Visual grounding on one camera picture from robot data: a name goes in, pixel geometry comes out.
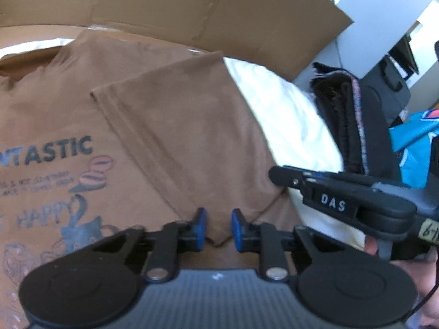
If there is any teal printed cloth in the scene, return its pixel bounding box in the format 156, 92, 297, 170
389, 108, 439, 189

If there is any cream bear print blanket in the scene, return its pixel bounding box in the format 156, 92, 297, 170
0, 38, 367, 251

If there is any flat cardboard sheet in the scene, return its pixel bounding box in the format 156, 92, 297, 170
0, 0, 354, 83

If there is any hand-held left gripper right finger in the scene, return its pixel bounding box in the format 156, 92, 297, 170
231, 208, 345, 280

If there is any person's right hand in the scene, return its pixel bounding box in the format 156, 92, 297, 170
364, 235, 439, 329

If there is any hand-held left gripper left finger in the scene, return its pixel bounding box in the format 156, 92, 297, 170
91, 207, 207, 280

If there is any floral patterned garment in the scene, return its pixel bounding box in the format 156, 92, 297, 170
351, 79, 371, 175

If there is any black bag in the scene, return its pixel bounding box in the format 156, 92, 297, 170
360, 53, 412, 124

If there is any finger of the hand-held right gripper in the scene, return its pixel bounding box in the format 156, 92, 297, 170
268, 165, 338, 192

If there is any brown printed t-shirt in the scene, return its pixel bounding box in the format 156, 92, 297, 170
0, 29, 309, 329

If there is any folded black garment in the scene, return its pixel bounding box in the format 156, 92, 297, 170
310, 62, 402, 180

